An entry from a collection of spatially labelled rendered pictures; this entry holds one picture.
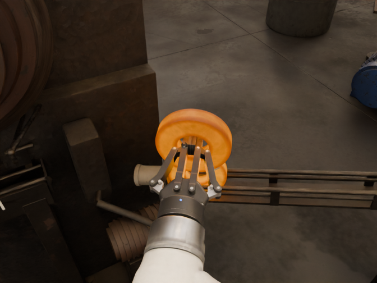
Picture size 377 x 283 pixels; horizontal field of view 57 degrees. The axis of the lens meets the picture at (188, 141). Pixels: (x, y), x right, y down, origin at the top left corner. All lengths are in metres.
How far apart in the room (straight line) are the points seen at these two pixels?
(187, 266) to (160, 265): 0.04
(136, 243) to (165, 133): 0.44
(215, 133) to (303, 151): 1.45
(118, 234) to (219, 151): 0.46
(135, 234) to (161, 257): 0.54
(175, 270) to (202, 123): 0.28
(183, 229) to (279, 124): 1.76
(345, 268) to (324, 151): 0.71
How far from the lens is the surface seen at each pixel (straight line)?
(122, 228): 1.04
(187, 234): 0.51
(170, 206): 0.55
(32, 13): 0.73
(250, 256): 1.60
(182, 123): 0.65
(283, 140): 2.12
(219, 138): 0.67
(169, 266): 0.48
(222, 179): 0.91
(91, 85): 0.96
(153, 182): 0.60
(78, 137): 0.91
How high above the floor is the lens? 1.39
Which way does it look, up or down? 43 degrees down
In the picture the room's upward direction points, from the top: straight up
